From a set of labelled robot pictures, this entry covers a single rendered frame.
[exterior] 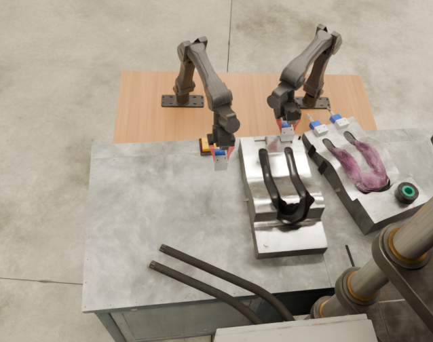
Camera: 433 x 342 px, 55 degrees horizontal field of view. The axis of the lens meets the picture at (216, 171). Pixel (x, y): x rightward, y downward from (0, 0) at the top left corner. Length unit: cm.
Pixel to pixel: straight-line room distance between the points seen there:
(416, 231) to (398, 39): 330
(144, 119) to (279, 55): 182
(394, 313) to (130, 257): 91
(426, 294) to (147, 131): 135
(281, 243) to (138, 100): 94
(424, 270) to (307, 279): 77
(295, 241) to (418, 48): 273
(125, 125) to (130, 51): 161
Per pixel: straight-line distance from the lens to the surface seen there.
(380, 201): 171
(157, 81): 208
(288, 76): 159
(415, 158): 205
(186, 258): 151
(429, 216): 76
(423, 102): 356
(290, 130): 173
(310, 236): 160
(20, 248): 263
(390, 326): 110
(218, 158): 159
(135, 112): 195
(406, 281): 87
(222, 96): 147
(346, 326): 87
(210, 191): 170
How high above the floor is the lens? 227
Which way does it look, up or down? 57 degrees down
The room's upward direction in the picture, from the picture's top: 6 degrees clockwise
